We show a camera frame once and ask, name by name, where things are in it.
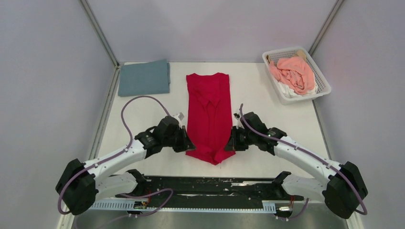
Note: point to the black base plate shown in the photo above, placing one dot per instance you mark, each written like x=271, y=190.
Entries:
x=212, y=192

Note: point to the beige garment in basket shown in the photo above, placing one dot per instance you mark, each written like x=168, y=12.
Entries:
x=298, y=53

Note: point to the aluminium frame rail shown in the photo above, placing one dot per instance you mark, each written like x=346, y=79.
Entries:
x=136, y=206

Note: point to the red t shirt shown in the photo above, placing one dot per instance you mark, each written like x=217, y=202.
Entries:
x=209, y=116

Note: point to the pink t shirt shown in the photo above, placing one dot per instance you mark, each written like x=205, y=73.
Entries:
x=295, y=73

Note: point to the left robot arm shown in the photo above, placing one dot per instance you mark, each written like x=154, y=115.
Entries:
x=83, y=183

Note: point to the white t shirt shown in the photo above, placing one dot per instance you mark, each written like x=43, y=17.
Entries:
x=290, y=93

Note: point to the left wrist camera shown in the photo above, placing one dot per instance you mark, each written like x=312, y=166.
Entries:
x=179, y=116

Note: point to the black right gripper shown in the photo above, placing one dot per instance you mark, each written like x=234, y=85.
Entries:
x=230, y=146

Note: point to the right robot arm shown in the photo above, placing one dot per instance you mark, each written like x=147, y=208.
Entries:
x=319, y=170

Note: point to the folded blue t shirt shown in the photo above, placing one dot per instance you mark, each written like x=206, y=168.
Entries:
x=144, y=79

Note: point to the white plastic laundry basket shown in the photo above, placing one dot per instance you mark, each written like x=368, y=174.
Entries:
x=323, y=86

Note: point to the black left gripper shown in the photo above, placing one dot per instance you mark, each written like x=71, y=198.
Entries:
x=186, y=144

